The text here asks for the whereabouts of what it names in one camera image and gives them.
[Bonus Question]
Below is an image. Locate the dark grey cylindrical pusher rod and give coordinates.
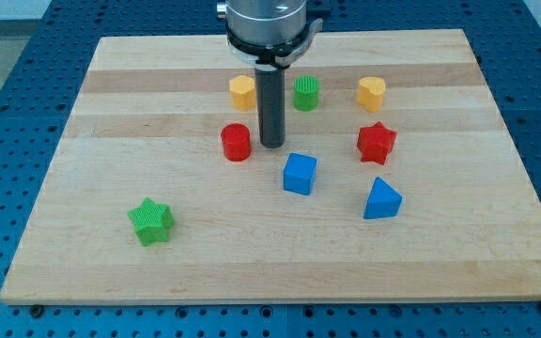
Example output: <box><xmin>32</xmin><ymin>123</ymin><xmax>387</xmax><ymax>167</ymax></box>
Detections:
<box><xmin>255</xmin><ymin>69</ymin><xmax>286</xmax><ymax>148</ymax></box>

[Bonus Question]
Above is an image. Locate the blue cube block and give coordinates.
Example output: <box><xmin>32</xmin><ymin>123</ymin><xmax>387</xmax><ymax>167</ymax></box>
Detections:
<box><xmin>283</xmin><ymin>153</ymin><xmax>317</xmax><ymax>195</ymax></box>

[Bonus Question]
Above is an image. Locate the blue triangle block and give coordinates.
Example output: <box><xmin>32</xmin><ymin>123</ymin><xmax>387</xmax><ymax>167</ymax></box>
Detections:
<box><xmin>363</xmin><ymin>177</ymin><xmax>403</xmax><ymax>219</ymax></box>

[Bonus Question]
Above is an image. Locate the yellow hexagon block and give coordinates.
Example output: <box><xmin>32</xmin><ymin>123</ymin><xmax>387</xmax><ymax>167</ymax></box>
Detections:
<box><xmin>229</xmin><ymin>75</ymin><xmax>256</xmax><ymax>111</ymax></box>

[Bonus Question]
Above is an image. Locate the green cylinder block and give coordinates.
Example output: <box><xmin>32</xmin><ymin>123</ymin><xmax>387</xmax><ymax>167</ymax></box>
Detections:
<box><xmin>293</xmin><ymin>75</ymin><xmax>320</xmax><ymax>111</ymax></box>

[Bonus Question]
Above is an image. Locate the red cylinder block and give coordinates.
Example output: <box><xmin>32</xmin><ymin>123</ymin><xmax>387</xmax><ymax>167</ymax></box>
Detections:
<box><xmin>221</xmin><ymin>123</ymin><xmax>252</xmax><ymax>161</ymax></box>

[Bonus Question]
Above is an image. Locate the yellow heart block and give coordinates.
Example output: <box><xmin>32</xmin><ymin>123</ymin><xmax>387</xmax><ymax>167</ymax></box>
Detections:
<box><xmin>356</xmin><ymin>76</ymin><xmax>386</xmax><ymax>113</ymax></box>

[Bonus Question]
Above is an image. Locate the red star block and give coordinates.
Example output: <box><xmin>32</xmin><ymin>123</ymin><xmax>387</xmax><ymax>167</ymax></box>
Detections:
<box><xmin>357</xmin><ymin>121</ymin><xmax>397</xmax><ymax>165</ymax></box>

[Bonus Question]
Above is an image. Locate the light wooden board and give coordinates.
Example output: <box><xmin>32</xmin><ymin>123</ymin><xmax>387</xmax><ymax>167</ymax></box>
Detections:
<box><xmin>0</xmin><ymin>29</ymin><xmax>541</xmax><ymax>305</ymax></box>

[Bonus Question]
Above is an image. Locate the green star block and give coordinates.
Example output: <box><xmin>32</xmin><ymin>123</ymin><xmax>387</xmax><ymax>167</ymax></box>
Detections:
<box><xmin>127</xmin><ymin>197</ymin><xmax>175</xmax><ymax>247</ymax></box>

